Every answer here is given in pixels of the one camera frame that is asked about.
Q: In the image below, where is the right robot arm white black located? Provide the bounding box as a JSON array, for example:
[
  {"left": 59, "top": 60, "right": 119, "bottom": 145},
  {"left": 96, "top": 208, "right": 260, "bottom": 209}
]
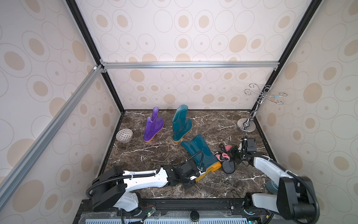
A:
[{"left": 233, "top": 136, "right": 320, "bottom": 224}]

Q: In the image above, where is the pink cloth black trim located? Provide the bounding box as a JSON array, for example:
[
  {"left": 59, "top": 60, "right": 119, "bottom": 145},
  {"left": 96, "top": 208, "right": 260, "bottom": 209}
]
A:
[{"left": 214, "top": 143, "right": 235, "bottom": 174}]

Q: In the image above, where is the purple rubber boot yellow sole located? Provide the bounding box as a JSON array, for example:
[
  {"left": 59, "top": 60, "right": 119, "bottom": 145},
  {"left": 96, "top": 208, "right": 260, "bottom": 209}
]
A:
[{"left": 143, "top": 107, "right": 164, "bottom": 142}]

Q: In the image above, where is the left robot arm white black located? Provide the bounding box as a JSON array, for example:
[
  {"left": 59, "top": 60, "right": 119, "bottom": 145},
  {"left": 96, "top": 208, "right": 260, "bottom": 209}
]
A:
[{"left": 85, "top": 150, "right": 204, "bottom": 212}]

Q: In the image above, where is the teal rubber boot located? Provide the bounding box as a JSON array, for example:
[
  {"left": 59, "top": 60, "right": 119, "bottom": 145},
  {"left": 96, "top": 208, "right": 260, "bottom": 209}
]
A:
[
  {"left": 172, "top": 105, "right": 193, "bottom": 142},
  {"left": 181, "top": 134, "right": 222, "bottom": 182}
]

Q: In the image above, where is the horizontal aluminium bar back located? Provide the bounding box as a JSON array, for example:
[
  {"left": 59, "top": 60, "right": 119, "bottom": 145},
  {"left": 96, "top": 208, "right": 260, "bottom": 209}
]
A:
[{"left": 103, "top": 61, "right": 280, "bottom": 69}]

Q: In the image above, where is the grey-blue ceramic cup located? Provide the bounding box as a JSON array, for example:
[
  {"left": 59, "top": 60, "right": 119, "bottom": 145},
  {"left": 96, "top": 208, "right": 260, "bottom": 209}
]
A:
[{"left": 266, "top": 180, "right": 278, "bottom": 195}]

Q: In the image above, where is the chrome hook stand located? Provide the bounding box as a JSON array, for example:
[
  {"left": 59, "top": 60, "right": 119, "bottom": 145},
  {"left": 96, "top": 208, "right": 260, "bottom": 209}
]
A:
[{"left": 237, "top": 83, "right": 288, "bottom": 133}]

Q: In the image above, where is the diagonal aluminium bar left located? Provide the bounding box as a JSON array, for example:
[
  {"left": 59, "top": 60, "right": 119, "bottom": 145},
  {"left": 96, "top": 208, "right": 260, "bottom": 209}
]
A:
[{"left": 1, "top": 65, "right": 104, "bottom": 209}]

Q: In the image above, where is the patterned white bowl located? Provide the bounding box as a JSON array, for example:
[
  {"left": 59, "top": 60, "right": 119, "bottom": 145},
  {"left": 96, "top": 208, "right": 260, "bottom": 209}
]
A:
[{"left": 116, "top": 128, "right": 133, "bottom": 143}]

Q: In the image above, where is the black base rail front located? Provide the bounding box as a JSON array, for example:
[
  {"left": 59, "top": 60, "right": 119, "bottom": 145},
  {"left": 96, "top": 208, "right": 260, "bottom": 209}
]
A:
[{"left": 74, "top": 198, "right": 319, "bottom": 224}]

